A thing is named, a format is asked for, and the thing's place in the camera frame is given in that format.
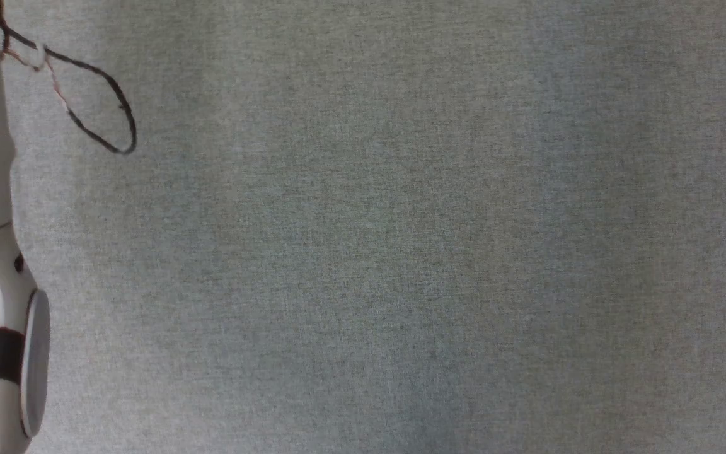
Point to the grey fabric sofa seat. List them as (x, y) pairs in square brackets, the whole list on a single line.
[(401, 239)]

